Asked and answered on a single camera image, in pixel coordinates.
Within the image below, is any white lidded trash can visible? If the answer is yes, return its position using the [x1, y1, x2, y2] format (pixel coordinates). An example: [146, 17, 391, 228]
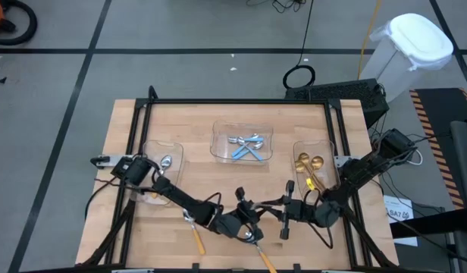
[359, 13, 455, 103]

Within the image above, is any black hanging cable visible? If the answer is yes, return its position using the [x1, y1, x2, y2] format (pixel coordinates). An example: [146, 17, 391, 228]
[281, 0, 317, 90]

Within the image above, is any black vacuum hose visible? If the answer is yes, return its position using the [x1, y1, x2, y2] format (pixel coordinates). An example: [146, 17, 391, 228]
[0, 0, 39, 47]

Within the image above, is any clear plastic bin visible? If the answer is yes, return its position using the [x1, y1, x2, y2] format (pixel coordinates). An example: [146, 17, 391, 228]
[209, 120, 274, 165]
[293, 139, 341, 204]
[129, 139, 184, 206]

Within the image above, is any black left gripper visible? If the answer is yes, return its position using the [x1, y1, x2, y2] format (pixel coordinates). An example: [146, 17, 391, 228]
[235, 186, 265, 244]

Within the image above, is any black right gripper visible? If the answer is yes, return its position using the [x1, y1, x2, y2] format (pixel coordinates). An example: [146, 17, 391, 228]
[260, 180, 319, 240]

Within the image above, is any white paper label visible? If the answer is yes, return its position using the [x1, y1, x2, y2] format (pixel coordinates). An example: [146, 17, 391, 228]
[384, 194, 419, 248]

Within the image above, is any tangled black cable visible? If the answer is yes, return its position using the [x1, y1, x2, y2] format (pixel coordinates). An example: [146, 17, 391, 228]
[245, 0, 307, 14]

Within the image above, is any hazard striped black mat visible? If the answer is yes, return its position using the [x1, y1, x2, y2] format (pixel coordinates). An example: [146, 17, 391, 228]
[409, 87, 467, 210]

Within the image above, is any black metal beam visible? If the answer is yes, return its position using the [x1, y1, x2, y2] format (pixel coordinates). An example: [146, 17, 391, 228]
[388, 218, 467, 240]

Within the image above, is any white cable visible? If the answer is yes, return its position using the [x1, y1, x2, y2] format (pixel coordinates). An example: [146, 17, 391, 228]
[407, 149, 424, 167]

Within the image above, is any yellow hanging cable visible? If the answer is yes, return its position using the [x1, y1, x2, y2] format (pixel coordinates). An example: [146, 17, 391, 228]
[356, 0, 383, 80]

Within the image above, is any black computer tower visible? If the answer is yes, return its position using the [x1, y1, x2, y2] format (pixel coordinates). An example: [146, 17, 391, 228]
[284, 77, 390, 130]

